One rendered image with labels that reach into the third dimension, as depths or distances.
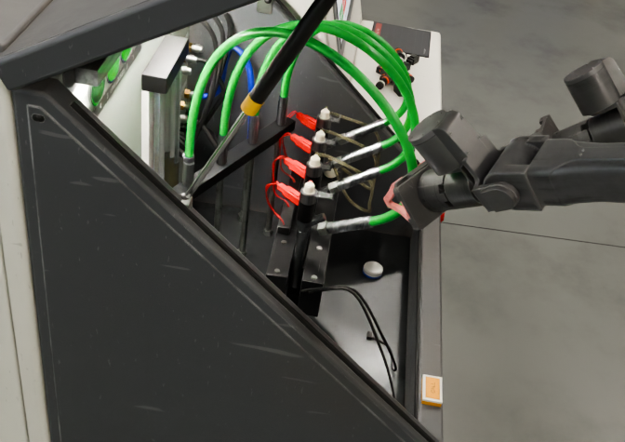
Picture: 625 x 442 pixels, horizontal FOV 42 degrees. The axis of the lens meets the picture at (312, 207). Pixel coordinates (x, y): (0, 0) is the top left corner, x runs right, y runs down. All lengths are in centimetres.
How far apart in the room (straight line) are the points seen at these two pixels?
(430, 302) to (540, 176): 57
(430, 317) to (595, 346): 158
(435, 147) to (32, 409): 70
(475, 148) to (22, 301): 61
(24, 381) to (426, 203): 62
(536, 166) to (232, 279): 38
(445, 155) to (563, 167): 15
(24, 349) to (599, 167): 78
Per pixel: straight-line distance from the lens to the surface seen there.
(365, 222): 119
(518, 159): 96
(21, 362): 122
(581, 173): 90
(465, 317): 286
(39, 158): 97
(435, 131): 97
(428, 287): 148
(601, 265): 331
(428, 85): 204
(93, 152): 94
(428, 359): 135
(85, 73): 99
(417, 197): 108
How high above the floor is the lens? 191
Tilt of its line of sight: 37 degrees down
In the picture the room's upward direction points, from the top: 9 degrees clockwise
